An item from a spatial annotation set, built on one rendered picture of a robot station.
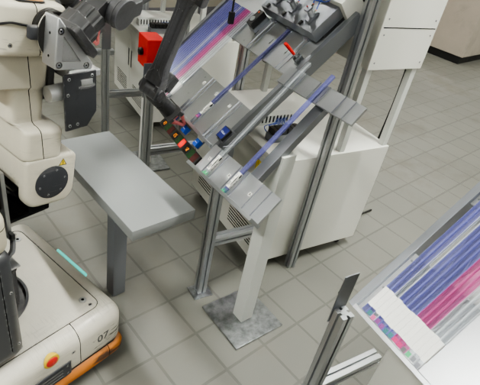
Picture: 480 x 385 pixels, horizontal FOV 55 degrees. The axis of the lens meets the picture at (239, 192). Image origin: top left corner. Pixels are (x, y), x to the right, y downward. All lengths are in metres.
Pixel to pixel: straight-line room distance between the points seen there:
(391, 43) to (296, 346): 1.27
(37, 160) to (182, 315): 0.95
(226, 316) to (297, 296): 0.37
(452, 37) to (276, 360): 5.79
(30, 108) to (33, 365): 0.74
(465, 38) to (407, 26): 5.03
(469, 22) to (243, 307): 5.68
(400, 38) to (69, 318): 1.59
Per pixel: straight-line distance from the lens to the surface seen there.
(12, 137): 1.37
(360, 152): 2.16
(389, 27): 1.92
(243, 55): 2.41
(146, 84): 1.62
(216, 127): 1.72
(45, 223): 2.43
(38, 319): 1.64
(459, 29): 7.04
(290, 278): 2.26
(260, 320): 2.03
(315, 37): 1.74
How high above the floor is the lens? 1.53
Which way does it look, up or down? 34 degrees down
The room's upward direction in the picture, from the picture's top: 12 degrees clockwise
